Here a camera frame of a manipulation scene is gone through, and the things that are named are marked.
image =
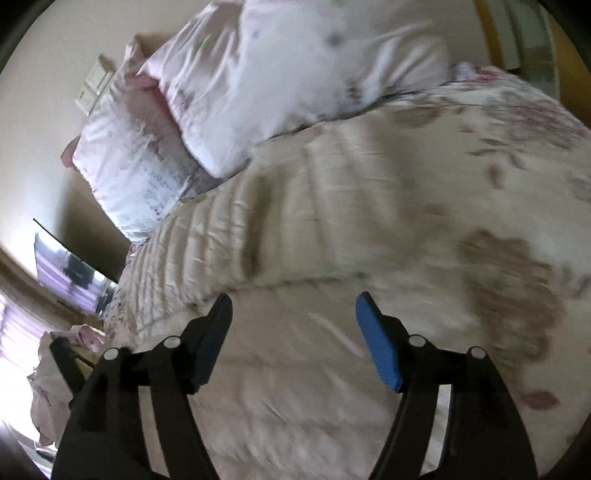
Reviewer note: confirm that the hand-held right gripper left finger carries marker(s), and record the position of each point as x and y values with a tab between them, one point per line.
212	355

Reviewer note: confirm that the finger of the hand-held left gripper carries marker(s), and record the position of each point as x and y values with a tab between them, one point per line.
64	362

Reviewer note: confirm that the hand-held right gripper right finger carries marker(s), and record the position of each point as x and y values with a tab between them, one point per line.
376	341

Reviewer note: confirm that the cream quilted duvet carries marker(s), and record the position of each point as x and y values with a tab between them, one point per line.
295	221

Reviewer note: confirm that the pink crumpled cloth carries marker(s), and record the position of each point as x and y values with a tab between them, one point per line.
46	392

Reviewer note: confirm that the window with purple curtain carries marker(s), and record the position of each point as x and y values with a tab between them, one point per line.
16	341

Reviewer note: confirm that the floral bedspread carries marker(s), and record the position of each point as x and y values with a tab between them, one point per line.
508	286

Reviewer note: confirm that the lavender print pillow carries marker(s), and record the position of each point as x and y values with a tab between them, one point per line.
134	175

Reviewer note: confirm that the pale pink pillow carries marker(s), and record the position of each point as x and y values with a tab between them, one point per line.
277	78

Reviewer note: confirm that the wooden headboard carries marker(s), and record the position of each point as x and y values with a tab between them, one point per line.
521	37

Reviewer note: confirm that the white wall switch plate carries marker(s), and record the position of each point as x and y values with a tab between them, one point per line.
94	85

